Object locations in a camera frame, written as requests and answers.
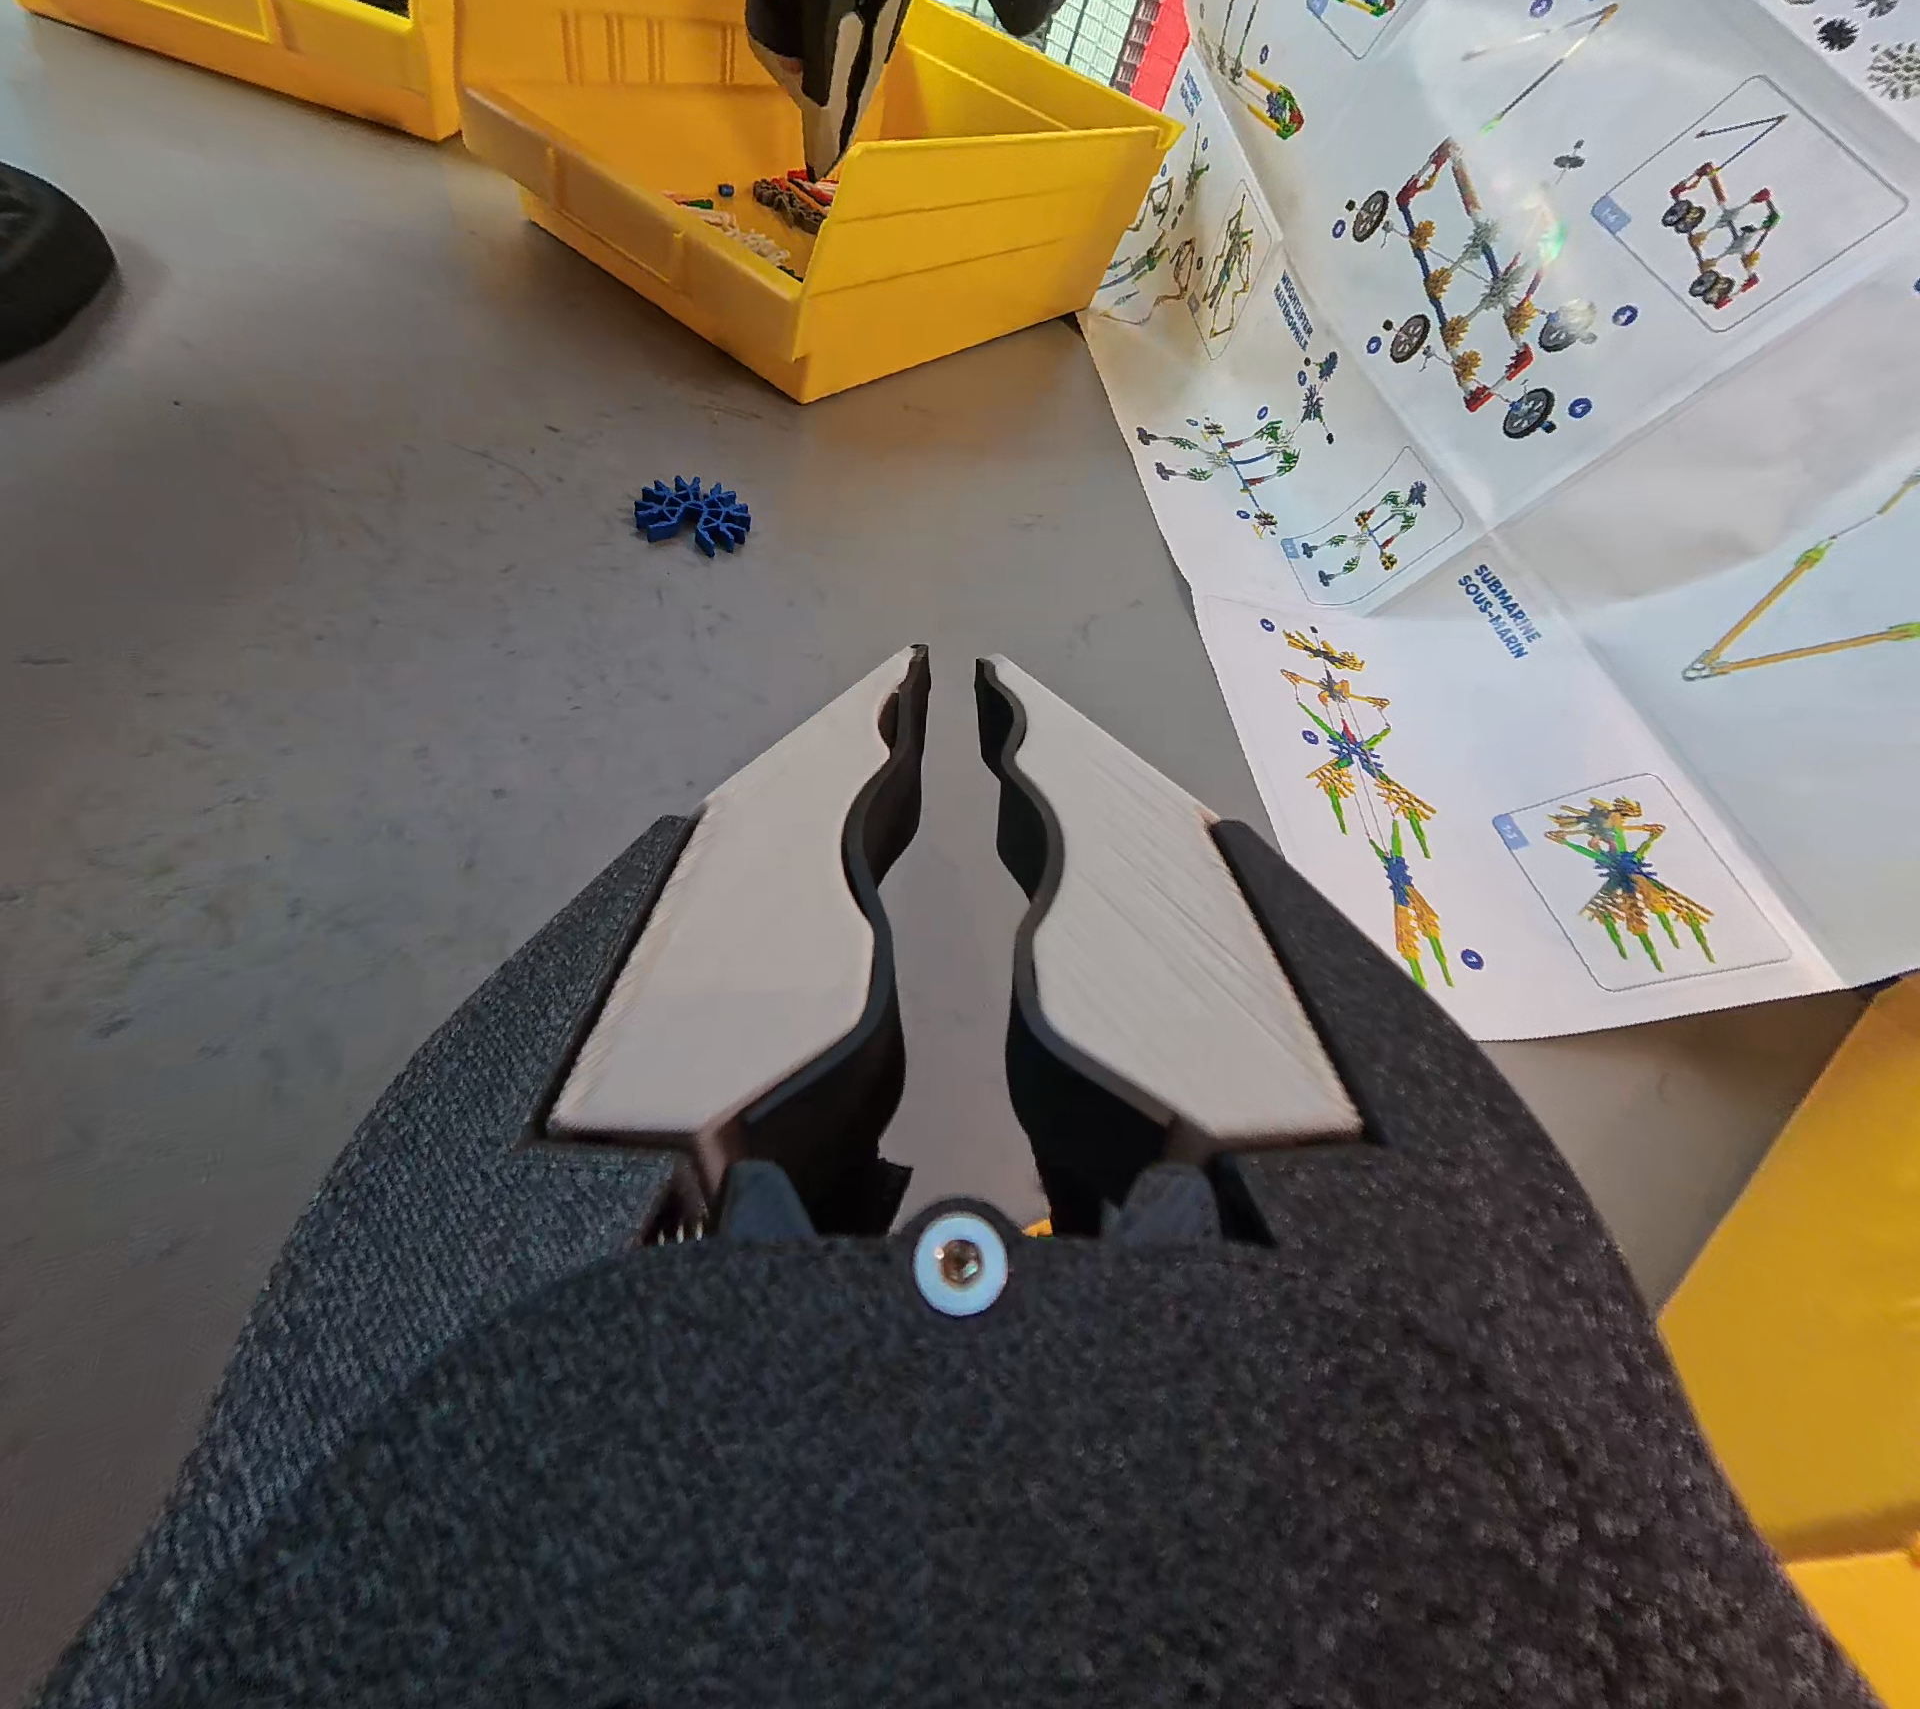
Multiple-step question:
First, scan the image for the black rounded object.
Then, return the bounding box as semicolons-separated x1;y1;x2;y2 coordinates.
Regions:
0;161;120;364

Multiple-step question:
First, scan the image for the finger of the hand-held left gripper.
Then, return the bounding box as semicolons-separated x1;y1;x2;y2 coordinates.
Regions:
834;0;918;169
746;26;852;184

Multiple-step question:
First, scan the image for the grey desk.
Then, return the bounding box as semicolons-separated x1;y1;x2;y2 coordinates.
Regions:
0;0;1878;1681

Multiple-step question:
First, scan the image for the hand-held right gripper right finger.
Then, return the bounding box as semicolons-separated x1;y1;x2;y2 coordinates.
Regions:
973;657;1364;1239

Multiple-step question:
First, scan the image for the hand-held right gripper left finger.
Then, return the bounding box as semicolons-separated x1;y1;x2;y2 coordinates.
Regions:
546;644;936;1239

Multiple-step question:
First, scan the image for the printed instruction sheet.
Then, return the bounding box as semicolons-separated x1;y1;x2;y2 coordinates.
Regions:
1077;0;1920;1043

